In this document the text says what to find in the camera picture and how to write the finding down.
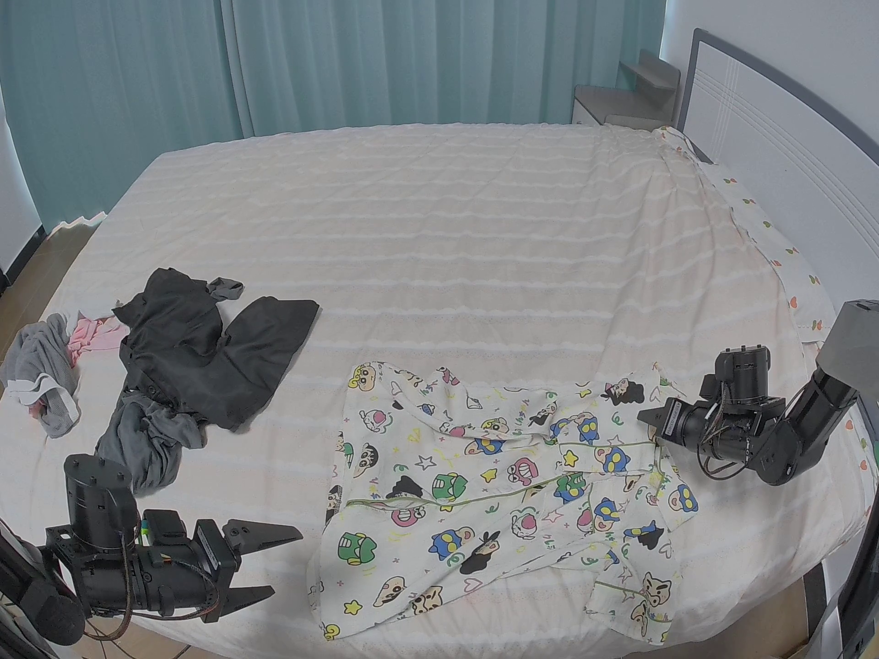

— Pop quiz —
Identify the bed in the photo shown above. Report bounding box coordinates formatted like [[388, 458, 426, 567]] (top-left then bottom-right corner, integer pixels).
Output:
[[0, 27, 879, 652]]

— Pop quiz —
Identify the white printed pillow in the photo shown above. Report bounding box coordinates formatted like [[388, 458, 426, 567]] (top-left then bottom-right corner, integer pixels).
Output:
[[656, 124, 828, 345]]

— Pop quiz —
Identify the black cable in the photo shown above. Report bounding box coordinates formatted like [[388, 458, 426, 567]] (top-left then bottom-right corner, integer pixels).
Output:
[[82, 598, 210, 644], [696, 440, 751, 481]]

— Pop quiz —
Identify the white printed pyjama top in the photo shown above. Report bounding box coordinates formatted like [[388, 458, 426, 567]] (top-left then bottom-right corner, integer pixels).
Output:
[[307, 361, 699, 646]]

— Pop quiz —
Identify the black garment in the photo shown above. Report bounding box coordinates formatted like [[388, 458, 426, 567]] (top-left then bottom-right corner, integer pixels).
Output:
[[113, 267, 322, 432]]

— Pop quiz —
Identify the light grey garment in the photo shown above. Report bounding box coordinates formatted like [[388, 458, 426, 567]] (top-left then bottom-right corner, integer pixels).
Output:
[[3, 313, 82, 440]]

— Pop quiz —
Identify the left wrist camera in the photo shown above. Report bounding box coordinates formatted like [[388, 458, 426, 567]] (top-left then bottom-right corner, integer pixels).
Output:
[[141, 508, 187, 550]]

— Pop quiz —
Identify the grey bedside table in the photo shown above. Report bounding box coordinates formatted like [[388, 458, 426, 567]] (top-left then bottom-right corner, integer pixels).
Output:
[[573, 49, 683, 126]]

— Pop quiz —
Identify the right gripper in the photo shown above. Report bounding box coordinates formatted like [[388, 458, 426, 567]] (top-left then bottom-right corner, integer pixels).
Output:
[[662, 398, 712, 446]]

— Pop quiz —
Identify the pink garment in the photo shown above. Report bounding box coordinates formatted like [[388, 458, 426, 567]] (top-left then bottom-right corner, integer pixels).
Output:
[[66, 314, 132, 369]]

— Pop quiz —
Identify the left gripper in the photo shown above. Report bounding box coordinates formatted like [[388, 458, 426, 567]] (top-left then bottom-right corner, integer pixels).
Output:
[[136, 518, 304, 623]]

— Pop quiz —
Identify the blue-green curtain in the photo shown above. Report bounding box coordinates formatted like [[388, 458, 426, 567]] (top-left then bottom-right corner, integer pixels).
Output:
[[0, 0, 241, 229], [220, 0, 672, 140]]

